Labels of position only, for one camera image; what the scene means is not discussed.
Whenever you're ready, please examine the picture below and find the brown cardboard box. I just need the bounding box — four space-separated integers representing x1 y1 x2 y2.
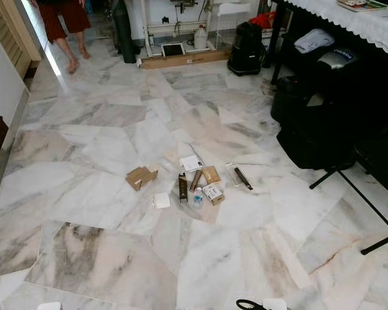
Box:
125 166 159 192

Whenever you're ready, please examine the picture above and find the wooden louvred door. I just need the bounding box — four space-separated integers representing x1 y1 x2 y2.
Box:
0 0 32 78

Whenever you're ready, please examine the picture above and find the person in red shorts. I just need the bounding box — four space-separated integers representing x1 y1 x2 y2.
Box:
29 0 92 74

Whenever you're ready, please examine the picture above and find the tall black cylinder stand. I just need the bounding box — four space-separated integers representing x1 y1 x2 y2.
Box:
111 0 142 64

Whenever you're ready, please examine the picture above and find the dark brown slim box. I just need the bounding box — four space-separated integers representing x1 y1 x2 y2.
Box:
178 173 189 203

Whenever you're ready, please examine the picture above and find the white metal rack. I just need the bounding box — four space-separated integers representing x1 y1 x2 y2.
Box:
139 0 259 59

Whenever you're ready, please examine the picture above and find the white card box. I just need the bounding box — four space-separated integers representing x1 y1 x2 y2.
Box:
179 155 204 173

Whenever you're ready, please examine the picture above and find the brown cardboard tube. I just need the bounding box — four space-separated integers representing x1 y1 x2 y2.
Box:
189 169 204 192

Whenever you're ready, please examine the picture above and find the white framed tablet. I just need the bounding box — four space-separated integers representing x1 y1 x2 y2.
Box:
160 42 186 59

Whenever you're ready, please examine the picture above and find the long flat brown box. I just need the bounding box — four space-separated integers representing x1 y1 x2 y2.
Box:
140 48 232 70

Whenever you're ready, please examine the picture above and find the tan flat box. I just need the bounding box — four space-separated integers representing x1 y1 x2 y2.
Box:
201 166 222 186

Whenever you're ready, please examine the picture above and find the small white labelled box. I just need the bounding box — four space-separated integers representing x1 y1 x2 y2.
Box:
202 183 226 206

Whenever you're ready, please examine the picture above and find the white plastic jug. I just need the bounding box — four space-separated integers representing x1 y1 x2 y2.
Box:
193 25 209 51

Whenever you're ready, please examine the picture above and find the clear plastic tray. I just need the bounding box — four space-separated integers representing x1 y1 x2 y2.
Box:
225 163 254 191

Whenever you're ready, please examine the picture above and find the dark brown stick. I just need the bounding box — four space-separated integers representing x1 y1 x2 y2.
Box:
233 167 254 191

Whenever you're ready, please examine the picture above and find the black canister vacuum cleaner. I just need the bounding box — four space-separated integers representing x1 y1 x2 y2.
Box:
227 21 267 76

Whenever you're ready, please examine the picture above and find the white plastic stool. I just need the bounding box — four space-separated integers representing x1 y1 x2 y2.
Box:
213 1 253 49

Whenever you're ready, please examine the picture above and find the red bag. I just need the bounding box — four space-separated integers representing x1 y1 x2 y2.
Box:
249 11 277 30

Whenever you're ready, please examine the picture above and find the black cylindrical container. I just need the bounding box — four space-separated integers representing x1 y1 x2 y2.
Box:
270 76 318 127

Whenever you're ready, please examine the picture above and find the black backpack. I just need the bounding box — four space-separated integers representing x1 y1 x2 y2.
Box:
276 94 360 171

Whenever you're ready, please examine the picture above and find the grey folded cloth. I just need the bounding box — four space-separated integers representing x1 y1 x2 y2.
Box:
294 28 336 54

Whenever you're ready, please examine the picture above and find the silver and black appliance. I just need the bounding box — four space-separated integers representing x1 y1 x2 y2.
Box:
317 47 360 70

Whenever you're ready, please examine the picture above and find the white lace tablecloth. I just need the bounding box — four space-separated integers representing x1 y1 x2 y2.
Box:
281 0 388 57

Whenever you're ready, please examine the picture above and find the colourful magazine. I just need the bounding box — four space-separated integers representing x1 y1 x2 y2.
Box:
336 0 388 12

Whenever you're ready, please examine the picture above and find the black table frame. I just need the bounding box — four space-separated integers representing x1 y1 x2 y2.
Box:
268 0 288 85

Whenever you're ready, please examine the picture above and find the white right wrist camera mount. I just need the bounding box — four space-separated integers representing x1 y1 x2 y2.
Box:
262 298 287 310

